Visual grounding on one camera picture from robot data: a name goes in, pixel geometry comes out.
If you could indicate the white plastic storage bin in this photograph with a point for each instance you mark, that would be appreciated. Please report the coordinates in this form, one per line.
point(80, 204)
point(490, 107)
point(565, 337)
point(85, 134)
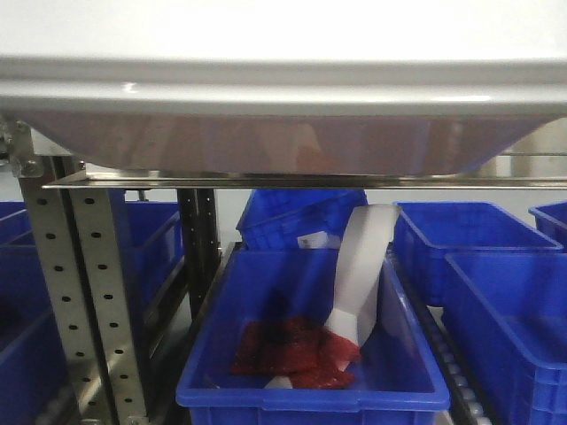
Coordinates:
point(389, 146)

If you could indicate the white bin lid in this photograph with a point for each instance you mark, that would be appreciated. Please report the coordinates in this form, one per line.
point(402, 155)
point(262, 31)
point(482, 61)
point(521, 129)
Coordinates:
point(286, 88)

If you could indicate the rear centre blue bin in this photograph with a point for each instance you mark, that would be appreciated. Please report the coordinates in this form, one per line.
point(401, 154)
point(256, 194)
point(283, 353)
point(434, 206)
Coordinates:
point(297, 218)

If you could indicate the blue bin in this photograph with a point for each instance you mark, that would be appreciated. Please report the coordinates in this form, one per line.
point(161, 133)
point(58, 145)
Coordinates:
point(397, 380)
point(507, 316)
point(550, 220)
point(33, 365)
point(426, 231)
point(297, 218)
point(156, 245)

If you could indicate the left rear blue bin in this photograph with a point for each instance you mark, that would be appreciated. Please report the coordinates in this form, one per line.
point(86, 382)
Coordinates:
point(156, 245)

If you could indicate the rear right blue bin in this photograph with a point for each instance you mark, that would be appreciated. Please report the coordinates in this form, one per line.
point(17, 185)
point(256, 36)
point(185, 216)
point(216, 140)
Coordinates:
point(426, 231)

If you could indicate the front centre blue bin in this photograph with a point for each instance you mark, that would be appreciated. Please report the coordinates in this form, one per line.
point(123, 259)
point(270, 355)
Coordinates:
point(397, 380)

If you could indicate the front right blue bin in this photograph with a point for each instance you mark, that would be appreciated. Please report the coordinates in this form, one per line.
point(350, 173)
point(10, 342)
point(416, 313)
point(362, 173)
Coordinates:
point(507, 316)

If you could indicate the far right blue bin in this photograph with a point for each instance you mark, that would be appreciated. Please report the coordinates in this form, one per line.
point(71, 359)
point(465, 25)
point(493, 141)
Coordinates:
point(550, 220)

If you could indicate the left front blue bin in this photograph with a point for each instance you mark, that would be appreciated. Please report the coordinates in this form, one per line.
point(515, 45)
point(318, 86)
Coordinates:
point(33, 365)

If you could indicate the white paper strip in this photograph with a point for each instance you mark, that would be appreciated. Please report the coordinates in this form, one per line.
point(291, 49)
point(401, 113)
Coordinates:
point(360, 257)

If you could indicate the black perforated upright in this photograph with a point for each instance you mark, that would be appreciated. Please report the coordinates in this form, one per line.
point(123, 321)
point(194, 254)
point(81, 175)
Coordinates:
point(198, 214)

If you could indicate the red bubble bags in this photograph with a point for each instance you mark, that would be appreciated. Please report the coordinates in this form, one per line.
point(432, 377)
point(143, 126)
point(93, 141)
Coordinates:
point(297, 349)

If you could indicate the perforated steel upright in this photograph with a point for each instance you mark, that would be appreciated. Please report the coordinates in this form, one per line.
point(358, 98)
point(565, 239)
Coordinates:
point(82, 237)

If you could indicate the roller conveyor track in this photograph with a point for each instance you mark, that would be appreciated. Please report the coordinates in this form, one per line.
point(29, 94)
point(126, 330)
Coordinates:
point(468, 404)

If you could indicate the steel shelf front rail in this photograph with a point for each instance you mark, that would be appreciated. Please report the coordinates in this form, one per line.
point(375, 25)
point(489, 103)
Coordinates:
point(161, 180)

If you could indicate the steel bracket with bolts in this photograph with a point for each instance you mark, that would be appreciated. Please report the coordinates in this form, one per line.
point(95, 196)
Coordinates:
point(20, 149)

